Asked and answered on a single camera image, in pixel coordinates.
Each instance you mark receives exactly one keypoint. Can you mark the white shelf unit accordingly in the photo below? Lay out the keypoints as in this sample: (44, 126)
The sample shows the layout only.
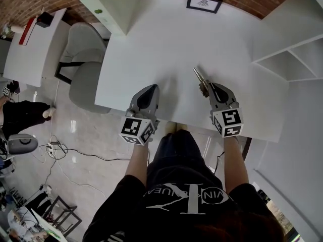
(277, 29)

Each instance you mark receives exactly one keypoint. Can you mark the black stool frame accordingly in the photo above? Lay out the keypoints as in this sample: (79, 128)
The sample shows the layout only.
(68, 202)

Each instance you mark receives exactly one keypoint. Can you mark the white power strip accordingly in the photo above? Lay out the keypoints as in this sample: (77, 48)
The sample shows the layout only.
(51, 145)

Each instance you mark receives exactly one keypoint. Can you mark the small black box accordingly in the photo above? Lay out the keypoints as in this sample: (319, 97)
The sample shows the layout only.
(45, 20)

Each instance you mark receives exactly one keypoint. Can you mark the grey chair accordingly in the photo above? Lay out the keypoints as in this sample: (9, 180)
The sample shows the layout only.
(88, 87)

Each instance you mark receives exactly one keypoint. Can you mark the grey cabinet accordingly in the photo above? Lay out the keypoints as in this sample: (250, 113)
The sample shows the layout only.
(5, 54)

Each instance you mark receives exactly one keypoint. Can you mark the black framed window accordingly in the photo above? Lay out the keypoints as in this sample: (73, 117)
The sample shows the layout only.
(276, 215)

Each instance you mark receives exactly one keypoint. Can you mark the person's black printed t-shirt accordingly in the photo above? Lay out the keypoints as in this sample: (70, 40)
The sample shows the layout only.
(176, 218)

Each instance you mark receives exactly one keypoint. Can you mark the person's left forearm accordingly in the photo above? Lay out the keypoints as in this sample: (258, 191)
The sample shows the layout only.
(137, 162)

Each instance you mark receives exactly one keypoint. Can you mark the person's right forearm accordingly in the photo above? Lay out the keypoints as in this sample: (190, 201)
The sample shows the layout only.
(236, 160)

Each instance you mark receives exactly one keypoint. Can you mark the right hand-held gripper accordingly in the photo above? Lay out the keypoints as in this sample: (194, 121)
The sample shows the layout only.
(228, 120)

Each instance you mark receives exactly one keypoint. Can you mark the white vase with flowers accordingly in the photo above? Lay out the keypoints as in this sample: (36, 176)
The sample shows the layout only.
(16, 28)

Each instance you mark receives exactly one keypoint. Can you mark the person's left beige shoe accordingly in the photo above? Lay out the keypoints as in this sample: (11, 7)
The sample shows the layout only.
(170, 128)

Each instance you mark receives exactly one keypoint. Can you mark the person's beige shoe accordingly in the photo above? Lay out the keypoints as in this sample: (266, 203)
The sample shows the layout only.
(170, 128)
(182, 127)

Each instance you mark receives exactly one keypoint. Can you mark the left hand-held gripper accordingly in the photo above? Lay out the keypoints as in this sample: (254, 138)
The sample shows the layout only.
(133, 127)

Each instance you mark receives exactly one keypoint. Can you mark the tall white box, green button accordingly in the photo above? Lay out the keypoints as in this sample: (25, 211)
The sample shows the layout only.
(111, 11)

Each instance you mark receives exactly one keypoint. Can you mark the person's black trousers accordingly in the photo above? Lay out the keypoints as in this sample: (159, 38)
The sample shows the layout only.
(179, 155)

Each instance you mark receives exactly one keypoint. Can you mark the person's right beige shoe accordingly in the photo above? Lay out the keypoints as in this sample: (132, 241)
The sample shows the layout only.
(182, 127)

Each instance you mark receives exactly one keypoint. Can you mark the black table leg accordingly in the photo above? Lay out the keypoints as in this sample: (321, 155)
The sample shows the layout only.
(247, 147)

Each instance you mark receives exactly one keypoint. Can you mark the red book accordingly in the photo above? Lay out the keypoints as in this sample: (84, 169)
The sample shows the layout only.
(27, 31)

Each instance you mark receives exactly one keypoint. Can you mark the black framed picture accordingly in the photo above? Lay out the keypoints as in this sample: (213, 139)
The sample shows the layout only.
(204, 2)

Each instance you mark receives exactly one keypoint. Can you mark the white side desk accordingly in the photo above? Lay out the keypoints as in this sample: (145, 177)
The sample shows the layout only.
(32, 62)

